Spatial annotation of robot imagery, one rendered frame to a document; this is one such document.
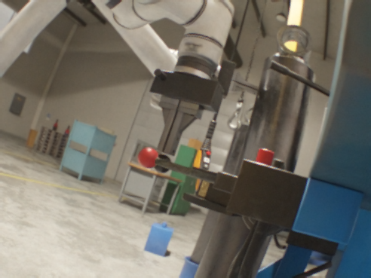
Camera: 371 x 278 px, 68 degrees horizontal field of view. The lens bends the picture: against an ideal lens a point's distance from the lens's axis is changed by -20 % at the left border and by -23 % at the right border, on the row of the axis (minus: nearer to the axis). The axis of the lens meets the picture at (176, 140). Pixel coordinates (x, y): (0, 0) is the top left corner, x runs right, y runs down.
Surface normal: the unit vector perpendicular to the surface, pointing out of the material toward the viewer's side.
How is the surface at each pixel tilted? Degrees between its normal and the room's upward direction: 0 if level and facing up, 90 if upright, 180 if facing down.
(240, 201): 90
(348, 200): 90
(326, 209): 90
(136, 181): 90
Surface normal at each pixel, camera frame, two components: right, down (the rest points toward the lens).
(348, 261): -0.36, -0.21
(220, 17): 0.54, 0.10
